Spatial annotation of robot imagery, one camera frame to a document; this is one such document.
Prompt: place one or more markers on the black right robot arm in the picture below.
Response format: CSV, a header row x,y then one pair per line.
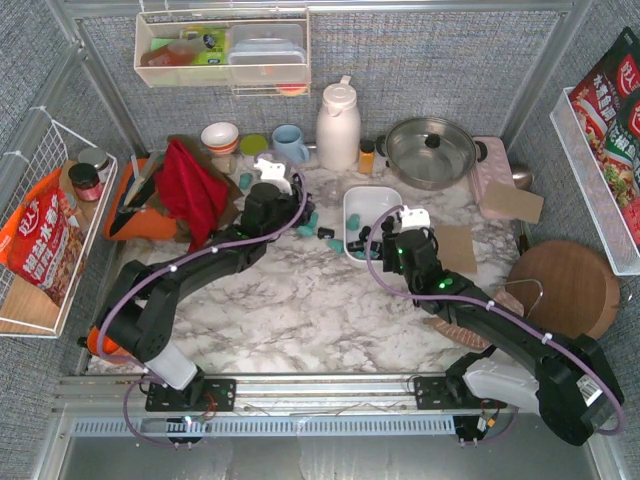
x,y
578,394

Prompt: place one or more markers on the light blue mug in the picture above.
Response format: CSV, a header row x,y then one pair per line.
x,y
288,139

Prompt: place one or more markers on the white right wall basket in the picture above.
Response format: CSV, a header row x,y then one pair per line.
x,y
614,234

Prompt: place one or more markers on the white rectangular storage basket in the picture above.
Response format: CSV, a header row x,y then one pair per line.
x,y
368,203

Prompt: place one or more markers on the black coffee capsule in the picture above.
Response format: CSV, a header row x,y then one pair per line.
x,y
364,233
355,246
325,233

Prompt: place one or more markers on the white thermos jug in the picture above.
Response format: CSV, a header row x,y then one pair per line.
x,y
338,126

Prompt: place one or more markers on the clear plastic food container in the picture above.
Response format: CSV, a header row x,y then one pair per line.
x,y
267,53

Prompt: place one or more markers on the orange spice bottle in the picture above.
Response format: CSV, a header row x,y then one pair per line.
x,y
366,156

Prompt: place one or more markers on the white wire side basket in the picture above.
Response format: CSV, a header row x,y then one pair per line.
x,y
26,311

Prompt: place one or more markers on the pink egg tray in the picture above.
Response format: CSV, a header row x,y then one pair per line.
x,y
492,165

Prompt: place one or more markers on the red cloth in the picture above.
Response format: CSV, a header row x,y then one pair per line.
x,y
190,193

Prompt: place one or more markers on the steel pot with lid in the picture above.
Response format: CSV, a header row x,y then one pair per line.
x,y
430,153

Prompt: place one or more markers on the white wall-mounted basket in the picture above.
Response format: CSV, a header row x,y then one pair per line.
x,y
163,59

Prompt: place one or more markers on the white bowl with stripes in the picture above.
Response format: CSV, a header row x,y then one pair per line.
x,y
220,137

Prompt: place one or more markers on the red lid jar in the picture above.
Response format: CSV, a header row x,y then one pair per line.
x,y
85,182

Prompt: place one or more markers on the brown cardboard on tray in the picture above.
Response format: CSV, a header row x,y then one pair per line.
x,y
513,202

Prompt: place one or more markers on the striped pink knit cloth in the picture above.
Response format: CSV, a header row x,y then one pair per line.
x,y
474,338

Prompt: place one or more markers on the orange tray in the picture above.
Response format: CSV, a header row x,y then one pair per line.
x,y
133,213

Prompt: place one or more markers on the clear plastic cup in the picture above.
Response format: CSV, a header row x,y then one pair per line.
x,y
335,192

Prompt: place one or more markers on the brown cardboard square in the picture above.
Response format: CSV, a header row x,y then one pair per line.
x,y
456,248

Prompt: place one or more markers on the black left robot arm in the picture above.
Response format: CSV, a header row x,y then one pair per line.
x,y
139,312

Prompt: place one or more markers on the red seasoning packet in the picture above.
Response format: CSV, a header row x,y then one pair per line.
x,y
606,104

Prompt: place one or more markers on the round wooden board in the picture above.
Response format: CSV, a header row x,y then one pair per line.
x,y
567,288

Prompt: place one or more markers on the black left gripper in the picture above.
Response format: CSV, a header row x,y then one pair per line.
x,y
304,215

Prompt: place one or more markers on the orange snack bag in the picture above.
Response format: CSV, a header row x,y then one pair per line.
x,y
38,242

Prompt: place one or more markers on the green lid glass jar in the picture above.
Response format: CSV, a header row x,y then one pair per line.
x,y
252,144

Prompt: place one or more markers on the silver lid jar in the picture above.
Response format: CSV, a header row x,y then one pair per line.
x,y
96,157

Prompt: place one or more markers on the orange ball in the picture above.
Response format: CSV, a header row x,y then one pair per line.
x,y
114,353

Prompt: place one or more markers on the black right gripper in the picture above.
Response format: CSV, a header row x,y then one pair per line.
x,y
379,240

